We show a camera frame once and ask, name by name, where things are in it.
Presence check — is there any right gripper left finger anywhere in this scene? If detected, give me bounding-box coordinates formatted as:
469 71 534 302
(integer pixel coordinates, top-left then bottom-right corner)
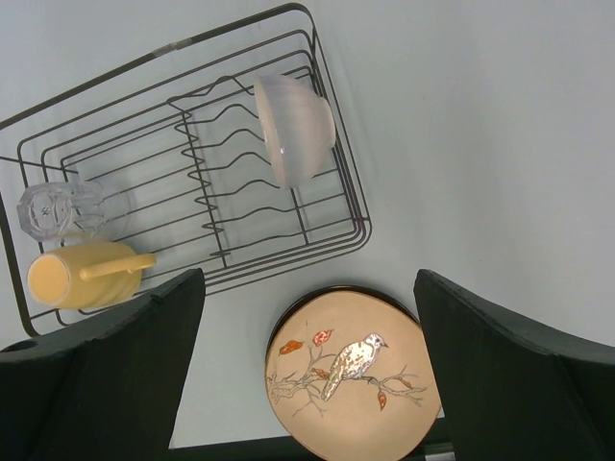
1 269 205 460

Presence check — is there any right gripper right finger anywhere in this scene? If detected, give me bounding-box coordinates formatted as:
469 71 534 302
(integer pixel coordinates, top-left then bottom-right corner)
413 269 614 460

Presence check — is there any yellow mug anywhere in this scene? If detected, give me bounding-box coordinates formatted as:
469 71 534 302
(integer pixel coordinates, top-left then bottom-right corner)
27 241 157 310

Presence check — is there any bird pattern plate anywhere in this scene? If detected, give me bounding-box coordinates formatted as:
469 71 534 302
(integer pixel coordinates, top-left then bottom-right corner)
264 285 441 460

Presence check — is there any clear plastic cup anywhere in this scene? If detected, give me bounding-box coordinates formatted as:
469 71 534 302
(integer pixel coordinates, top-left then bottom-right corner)
16 182 107 242

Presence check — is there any black wire dish rack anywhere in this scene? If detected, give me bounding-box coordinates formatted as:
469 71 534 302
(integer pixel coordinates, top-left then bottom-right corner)
1 3 372 336

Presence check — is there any white bowl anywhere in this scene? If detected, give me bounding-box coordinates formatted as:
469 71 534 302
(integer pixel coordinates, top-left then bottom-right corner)
254 75 336 189

